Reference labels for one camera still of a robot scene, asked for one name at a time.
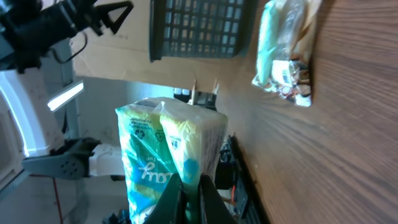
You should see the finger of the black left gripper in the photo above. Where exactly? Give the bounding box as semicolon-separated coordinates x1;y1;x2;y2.
95;1;134;34

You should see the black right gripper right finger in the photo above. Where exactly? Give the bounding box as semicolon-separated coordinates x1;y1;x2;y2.
198;175;237;224

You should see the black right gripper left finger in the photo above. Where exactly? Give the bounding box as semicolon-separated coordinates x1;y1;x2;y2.
144;174;184;224

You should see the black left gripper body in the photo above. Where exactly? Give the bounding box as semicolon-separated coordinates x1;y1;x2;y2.
1;0;101;73

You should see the small teal white carton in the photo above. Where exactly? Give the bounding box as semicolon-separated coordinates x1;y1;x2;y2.
115;97;228;223

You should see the brown white snack bag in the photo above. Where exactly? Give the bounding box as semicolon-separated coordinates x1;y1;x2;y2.
252;0;322;107

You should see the teal snack packet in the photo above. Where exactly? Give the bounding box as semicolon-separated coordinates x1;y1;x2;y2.
256;1;279;85

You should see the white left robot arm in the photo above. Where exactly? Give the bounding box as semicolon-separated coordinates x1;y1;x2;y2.
1;0;134;180

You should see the grey plastic mesh basket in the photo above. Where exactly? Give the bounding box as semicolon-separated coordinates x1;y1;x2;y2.
149;0;258;62

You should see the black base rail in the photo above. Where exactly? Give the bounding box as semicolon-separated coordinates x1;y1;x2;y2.
215;135;270;224

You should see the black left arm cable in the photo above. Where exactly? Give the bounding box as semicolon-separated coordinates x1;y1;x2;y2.
49;30;88;65

